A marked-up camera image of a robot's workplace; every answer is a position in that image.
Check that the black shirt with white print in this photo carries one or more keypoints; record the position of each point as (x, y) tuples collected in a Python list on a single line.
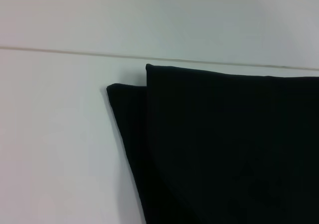
[(224, 146)]

